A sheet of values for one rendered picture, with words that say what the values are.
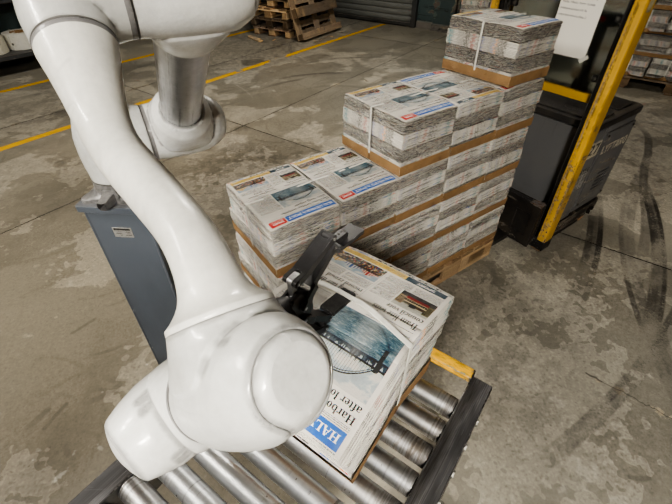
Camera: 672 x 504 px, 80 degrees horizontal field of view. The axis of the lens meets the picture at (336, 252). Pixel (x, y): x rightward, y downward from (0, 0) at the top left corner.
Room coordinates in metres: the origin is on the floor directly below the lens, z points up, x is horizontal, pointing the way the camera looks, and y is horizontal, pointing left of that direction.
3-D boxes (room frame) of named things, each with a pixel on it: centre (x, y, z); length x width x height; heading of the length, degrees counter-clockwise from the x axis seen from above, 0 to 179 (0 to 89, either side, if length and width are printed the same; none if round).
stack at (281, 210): (1.55, -0.14, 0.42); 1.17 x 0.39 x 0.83; 126
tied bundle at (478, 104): (1.80, -0.49, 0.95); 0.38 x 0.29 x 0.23; 35
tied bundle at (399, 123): (1.63, -0.25, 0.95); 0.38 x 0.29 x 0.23; 36
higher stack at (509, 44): (1.97, -0.73, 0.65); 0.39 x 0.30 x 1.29; 36
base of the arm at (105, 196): (1.02, 0.63, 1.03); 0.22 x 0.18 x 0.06; 176
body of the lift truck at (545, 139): (2.44, -1.39, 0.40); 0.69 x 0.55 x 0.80; 36
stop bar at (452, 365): (0.65, -0.14, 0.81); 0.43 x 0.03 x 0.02; 54
